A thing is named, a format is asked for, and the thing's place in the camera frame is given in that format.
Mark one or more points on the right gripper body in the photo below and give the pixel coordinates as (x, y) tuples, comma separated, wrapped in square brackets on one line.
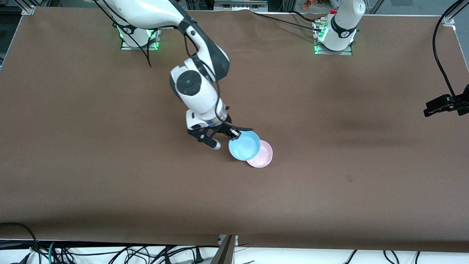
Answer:
[(224, 125)]

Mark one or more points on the light blue bowl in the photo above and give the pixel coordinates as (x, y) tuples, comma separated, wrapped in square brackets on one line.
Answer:
[(245, 146)]

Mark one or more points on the pink bowl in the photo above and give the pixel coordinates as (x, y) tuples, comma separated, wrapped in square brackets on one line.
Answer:
[(264, 156)]

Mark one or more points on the brown table cover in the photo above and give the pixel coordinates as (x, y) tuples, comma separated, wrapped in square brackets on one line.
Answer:
[(220, 205)]

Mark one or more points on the black power plug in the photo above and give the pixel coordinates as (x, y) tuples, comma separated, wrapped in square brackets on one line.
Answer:
[(199, 255)]

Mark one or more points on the orange object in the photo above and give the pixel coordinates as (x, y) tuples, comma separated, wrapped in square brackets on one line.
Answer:
[(311, 4)]

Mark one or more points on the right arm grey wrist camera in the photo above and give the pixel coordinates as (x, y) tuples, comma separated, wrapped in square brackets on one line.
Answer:
[(209, 141)]

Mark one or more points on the aluminium corner bracket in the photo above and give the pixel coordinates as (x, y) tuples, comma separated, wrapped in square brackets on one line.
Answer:
[(28, 10), (449, 19)]

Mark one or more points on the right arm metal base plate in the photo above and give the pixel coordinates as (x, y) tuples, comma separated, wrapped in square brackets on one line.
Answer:
[(126, 47)]

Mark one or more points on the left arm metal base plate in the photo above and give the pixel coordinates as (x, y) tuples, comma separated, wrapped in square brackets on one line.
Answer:
[(346, 53)]

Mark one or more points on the aluminium profile post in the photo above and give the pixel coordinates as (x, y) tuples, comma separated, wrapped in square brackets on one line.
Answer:
[(225, 253)]

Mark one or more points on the aluminium frame rail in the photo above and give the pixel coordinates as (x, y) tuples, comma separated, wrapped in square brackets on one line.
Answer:
[(240, 4)]

